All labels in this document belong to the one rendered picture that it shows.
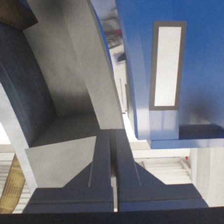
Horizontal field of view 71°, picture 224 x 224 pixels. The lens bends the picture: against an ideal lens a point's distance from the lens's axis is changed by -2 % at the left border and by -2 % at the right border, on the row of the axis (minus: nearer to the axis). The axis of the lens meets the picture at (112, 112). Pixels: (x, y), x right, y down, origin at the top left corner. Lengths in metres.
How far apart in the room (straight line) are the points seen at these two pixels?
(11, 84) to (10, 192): 0.77
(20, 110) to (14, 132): 0.04
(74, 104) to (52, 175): 0.19
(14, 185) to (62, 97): 0.66
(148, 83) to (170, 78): 0.03
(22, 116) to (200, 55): 0.32
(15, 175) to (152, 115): 0.83
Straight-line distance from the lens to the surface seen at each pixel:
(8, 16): 0.43
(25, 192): 10.29
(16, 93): 0.32
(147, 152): 10.18
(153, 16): 0.26
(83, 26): 0.25
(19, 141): 0.31
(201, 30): 0.33
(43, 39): 0.45
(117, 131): 0.15
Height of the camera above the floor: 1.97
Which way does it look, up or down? 16 degrees up
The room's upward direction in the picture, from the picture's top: 179 degrees clockwise
